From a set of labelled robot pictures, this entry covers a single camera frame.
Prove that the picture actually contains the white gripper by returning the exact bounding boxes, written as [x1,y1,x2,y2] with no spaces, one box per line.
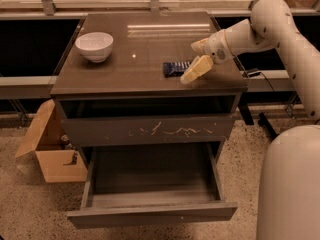
[180,30,234,84]

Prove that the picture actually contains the blue rxbar wrapper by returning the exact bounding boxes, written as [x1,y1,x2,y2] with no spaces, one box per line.
[163,61,191,78]

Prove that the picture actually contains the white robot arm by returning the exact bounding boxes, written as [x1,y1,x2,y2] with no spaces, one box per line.
[181,0,320,240]

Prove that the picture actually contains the grey drawer cabinet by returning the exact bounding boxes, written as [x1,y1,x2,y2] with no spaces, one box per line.
[51,12,247,159]

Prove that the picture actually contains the grey upper drawer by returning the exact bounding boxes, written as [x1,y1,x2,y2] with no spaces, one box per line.
[62,115,234,147]

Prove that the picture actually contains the grey open lower drawer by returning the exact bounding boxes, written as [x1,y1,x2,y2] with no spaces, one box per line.
[68,142,237,228]

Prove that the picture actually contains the black stand with wheel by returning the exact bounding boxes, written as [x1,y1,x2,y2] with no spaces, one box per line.
[258,113,278,140]

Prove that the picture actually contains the white ceramic bowl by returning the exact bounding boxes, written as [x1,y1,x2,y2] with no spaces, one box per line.
[75,32,114,63]

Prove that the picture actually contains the dark bottles in box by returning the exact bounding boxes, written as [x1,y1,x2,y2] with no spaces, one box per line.
[60,135,78,165]

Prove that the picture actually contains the open cardboard box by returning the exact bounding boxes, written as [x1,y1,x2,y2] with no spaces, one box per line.
[15,100,87,183]

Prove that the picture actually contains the black cable with plug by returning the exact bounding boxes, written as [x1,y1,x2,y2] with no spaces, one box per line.
[242,67,276,93]

